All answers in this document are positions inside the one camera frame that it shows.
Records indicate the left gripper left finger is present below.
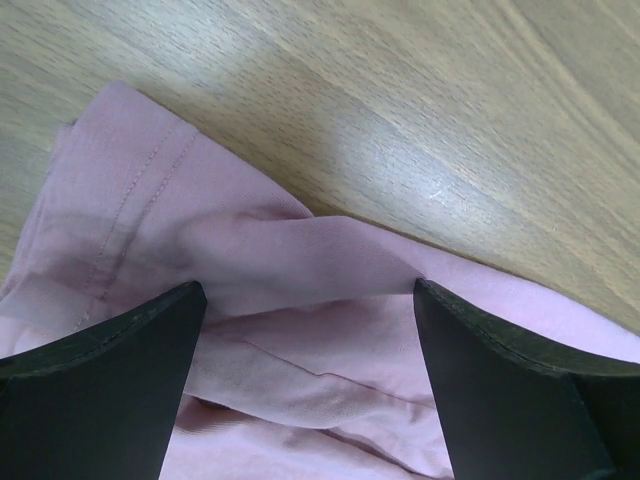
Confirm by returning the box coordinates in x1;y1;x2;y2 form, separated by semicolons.
1;282;207;479

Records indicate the pink t shirt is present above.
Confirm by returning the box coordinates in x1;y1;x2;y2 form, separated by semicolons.
1;82;639;479

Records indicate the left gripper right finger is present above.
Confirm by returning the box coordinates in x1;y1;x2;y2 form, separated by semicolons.
413;279;639;479

